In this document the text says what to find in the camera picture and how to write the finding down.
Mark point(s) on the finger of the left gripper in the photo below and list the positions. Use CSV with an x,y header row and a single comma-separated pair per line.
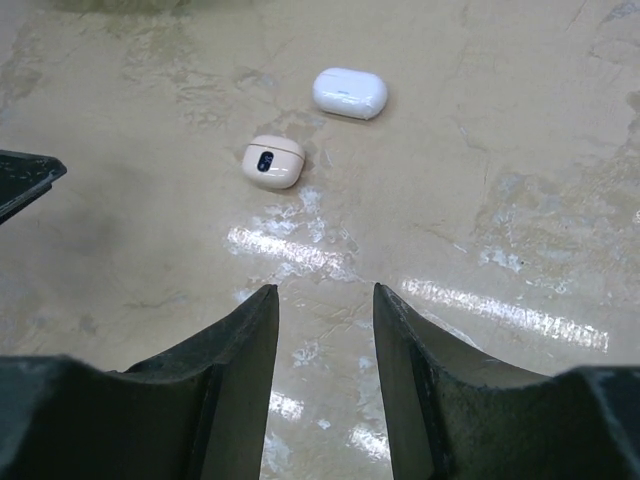
x,y
24,178

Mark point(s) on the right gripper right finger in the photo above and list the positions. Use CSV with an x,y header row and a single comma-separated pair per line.
x,y
455,412

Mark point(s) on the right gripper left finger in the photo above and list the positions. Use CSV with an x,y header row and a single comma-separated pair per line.
x,y
197,410

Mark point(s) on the beige small charging case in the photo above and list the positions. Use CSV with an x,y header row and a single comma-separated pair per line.
x,y
273,162

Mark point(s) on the white oval charging case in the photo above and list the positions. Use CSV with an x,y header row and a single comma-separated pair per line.
x,y
350,93

